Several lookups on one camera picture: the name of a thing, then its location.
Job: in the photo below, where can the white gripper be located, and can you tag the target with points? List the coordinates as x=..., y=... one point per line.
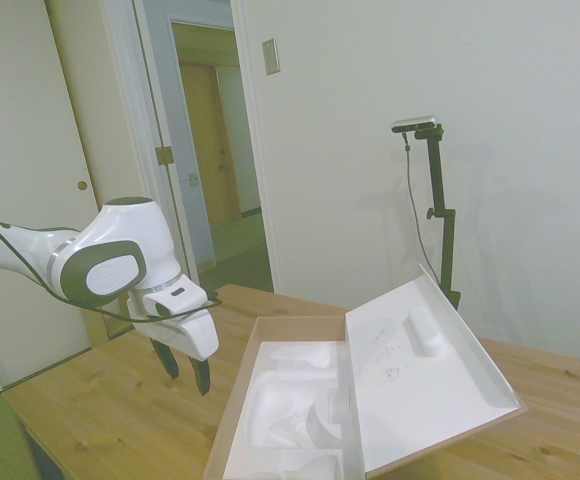
x=190, y=322

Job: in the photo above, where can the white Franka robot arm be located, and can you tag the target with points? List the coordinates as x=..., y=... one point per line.
x=115, y=245

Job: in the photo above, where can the cardboard box with white insert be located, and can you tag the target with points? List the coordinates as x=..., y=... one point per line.
x=370, y=380

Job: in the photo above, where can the brass door hinge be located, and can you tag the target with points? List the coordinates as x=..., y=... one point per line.
x=164, y=155

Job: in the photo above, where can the white open door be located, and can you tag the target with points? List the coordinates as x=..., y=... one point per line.
x=185, y=150

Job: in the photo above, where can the wooden hallway door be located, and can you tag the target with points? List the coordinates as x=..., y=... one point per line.
x=210, y=145

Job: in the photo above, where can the white closet door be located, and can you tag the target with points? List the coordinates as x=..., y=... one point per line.
x=25, y=175

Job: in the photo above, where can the black camera stand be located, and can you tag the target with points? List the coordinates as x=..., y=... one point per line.
x=442, y=210

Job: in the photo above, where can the beige wall switch plate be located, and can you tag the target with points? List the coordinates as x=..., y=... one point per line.
x=270, y=57

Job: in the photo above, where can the silver exterior camera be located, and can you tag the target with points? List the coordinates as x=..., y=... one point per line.
x=416, y=124

